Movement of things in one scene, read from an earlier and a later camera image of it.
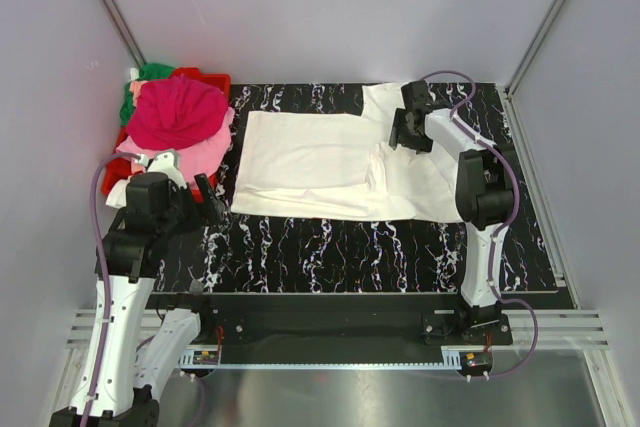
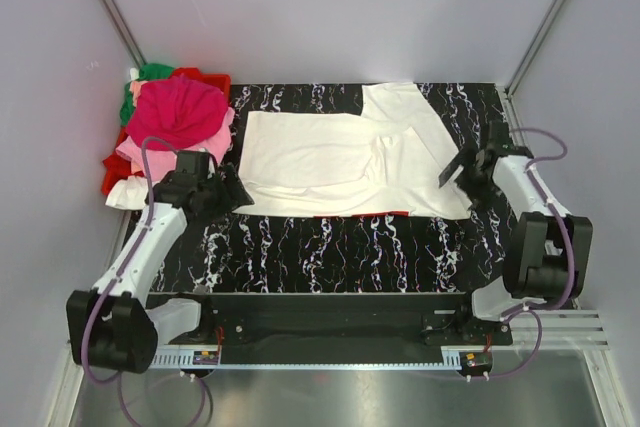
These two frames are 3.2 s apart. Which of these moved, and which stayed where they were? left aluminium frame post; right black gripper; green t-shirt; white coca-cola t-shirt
Moved: right black gripper
Stayed: green t-shirt; left aluminium frame post; white coca-cola t-shirt
